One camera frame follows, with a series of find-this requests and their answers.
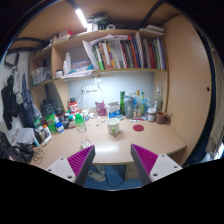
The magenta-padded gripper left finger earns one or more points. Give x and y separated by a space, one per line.
63 168

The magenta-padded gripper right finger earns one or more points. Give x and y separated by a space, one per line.
163 166

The clear bottle with green cap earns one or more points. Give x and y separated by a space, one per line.
80 121

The grey slipper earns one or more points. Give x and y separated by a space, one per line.
100 170
96 176

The small white blue-label bottle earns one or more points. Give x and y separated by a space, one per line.
59 127

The brown mug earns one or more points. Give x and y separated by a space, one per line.
161 117

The black bag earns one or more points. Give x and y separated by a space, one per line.
13 151

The brown jar with white lid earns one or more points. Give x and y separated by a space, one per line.
151 115

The red and white can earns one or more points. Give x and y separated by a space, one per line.
73 107

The tall clear glass bottle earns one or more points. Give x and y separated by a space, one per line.
158 101

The grey shaker bottle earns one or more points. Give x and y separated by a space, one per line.
128 106

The tall green can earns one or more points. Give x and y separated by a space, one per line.
122 101

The hanging dark clothes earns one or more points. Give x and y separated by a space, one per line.
15 100

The wooden shelf unit with books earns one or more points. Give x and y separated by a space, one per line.
110 50

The ceiling light tube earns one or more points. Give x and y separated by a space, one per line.
81 17

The white wall power socket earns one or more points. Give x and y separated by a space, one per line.
90 88

